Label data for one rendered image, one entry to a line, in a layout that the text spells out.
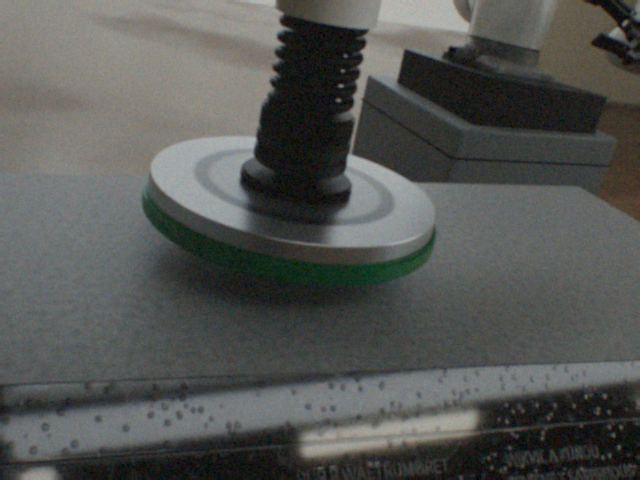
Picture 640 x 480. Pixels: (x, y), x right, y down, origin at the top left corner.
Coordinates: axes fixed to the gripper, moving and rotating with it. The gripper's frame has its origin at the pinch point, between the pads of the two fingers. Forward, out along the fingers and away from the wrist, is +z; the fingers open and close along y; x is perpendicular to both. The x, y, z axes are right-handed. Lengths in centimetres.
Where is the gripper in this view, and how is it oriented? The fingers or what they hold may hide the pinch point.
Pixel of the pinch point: (590, 15)
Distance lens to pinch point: 163.2
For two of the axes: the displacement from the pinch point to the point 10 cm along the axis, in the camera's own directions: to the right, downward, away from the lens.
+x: 4.7, -4.7, -7.5
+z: -8.8, -1.5, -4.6
